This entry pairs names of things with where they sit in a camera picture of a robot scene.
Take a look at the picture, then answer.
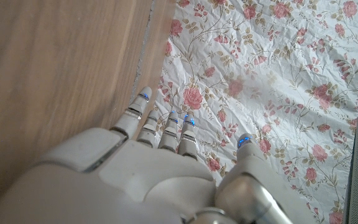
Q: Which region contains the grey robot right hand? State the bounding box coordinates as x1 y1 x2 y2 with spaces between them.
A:
0 86 319 224

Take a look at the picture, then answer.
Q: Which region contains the floral backdrop cloth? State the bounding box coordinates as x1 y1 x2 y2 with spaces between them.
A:
154 0 358 224

